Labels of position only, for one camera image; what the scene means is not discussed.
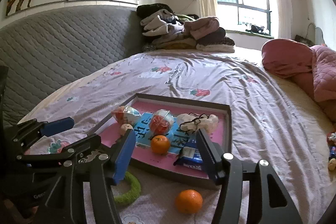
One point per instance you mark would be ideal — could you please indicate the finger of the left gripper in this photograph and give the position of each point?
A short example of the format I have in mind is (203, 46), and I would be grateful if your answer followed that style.
(19, 138)
(70, 152)

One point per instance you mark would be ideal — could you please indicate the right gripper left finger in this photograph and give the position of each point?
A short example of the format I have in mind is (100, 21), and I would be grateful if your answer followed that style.
(91, 161)

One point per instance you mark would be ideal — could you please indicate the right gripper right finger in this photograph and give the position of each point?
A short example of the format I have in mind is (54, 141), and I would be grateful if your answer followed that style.
(269, 200)

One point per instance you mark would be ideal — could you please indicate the brown walnut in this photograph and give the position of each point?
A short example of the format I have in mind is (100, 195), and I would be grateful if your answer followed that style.
(124, 128)

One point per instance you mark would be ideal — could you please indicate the blue white egg toy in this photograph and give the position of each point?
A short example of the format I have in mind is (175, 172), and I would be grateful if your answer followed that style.
(126, 115)

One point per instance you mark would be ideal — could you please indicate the orange tangerine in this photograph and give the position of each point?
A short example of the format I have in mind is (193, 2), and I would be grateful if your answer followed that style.
(160, 145)
(188, 201)

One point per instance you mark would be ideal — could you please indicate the cream cloth drawstring pouch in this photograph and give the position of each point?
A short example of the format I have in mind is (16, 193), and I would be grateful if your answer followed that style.
(192, 122)

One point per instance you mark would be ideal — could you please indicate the floral lilac bed sheet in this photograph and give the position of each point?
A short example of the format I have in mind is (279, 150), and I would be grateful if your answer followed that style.
(272, 118)

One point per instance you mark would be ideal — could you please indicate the grey quilted headboard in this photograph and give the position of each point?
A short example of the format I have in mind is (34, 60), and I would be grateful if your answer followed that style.
(45, 51)

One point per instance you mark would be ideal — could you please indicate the small toys by blanket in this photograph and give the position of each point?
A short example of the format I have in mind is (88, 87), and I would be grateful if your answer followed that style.
(332, 151)

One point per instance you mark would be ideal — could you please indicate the blue tissue packet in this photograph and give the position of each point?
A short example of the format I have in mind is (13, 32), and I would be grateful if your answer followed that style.
(189, 156)

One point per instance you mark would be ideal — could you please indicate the dark tray with pink liner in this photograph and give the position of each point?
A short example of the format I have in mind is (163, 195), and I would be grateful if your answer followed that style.
(163, 165)

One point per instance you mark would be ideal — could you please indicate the red wrapped egg toy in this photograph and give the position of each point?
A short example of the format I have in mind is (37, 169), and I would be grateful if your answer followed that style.
(161, 122)

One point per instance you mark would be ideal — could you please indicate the pink quilted blanket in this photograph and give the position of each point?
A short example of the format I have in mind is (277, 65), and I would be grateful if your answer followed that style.
(311, 68)

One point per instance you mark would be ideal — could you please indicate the pile of folded clothes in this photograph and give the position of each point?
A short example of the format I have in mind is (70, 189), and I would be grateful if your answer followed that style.
(163, 29)

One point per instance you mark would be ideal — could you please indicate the items on window sill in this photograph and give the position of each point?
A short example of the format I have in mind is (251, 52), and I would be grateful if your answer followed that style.
(258, 30)

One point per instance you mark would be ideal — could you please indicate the right sheer curtain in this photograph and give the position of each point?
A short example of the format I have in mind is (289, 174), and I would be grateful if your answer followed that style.
(285, 18)

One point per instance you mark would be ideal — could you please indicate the window with dark frame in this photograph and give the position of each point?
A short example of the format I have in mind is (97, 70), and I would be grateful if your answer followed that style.
(241, 1)

